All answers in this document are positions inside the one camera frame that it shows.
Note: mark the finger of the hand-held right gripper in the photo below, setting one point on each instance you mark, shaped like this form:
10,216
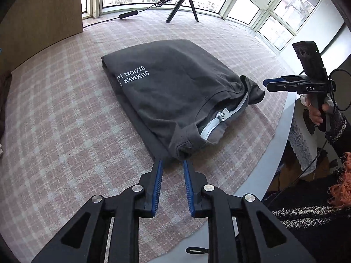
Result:
282,88
274,82

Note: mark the orange fuzzy strands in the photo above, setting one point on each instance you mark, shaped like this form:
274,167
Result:
341,186

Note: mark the white lace cloth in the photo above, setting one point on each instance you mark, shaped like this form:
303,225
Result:
301,142

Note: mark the person's black tweed jacket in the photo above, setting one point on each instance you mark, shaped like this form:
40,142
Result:
307,232

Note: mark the white window frame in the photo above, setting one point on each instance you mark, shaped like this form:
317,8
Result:
241,2

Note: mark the dark grey printed t-shirt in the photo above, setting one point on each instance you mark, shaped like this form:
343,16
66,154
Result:
170,87

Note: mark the pink plaid blanket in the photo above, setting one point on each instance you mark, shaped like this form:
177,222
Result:
68,142

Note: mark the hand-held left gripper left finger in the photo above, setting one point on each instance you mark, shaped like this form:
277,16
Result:
157,189

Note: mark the wooden panel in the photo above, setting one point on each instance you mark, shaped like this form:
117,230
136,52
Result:
41,13

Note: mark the black tripod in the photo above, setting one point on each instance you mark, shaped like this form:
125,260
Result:
183,1

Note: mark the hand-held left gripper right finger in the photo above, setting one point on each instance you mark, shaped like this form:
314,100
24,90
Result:
188,189

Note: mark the black remote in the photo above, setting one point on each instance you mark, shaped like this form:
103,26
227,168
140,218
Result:
128,14

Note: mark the person's right forearm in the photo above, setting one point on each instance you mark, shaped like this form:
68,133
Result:
338,126

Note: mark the person's right hand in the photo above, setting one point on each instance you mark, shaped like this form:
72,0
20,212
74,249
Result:
315,115

